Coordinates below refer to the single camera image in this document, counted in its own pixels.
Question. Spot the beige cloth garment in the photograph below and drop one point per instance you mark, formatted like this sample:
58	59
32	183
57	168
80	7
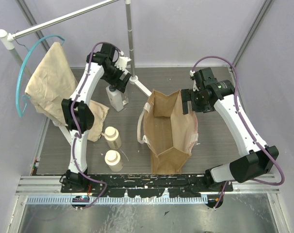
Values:
51	82

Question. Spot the white bottle with dark cap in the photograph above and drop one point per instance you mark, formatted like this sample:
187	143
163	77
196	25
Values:
115	98

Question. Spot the beige bottle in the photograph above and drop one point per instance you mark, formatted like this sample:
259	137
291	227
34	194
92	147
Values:
112	137
113	160

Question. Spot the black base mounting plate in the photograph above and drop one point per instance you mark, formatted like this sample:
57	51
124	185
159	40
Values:
142	185

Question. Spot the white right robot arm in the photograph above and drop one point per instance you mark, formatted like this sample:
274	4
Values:
256	156

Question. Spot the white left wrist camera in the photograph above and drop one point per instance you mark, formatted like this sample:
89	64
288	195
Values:
122	61

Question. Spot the beige bottle upper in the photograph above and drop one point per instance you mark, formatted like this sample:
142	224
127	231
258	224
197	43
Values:
112	137

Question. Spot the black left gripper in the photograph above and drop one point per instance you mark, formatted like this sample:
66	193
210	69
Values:
121	81

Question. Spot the beige bottle lower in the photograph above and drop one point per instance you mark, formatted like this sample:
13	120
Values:
113	160

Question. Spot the metal clothes rack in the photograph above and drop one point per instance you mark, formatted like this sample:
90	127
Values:
16	133

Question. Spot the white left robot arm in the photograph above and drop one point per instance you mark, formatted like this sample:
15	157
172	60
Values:
104	62

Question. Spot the brown canvas tote bag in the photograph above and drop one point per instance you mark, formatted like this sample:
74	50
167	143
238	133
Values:
169	134

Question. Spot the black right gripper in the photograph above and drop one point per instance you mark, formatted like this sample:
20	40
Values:
187	94

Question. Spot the clear glass perfume bottle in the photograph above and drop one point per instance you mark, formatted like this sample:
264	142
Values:
125	99

